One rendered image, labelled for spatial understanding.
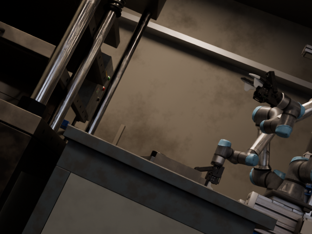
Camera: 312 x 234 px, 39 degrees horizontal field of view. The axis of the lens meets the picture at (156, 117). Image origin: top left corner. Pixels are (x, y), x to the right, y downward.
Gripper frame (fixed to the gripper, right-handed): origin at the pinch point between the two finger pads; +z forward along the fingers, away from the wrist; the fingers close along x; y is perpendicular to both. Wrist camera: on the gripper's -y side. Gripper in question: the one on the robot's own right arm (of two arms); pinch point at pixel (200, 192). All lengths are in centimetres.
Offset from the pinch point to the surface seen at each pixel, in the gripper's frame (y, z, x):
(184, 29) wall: -63, -173, 181
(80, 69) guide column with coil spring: -77, -18, -84
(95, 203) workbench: -43, 29, -127
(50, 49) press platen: -80, -11, -119
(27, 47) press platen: -88, -8, -119
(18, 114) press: -76, 15, -129
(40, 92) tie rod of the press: -74, 5, -125
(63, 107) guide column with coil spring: -76, 0, -84
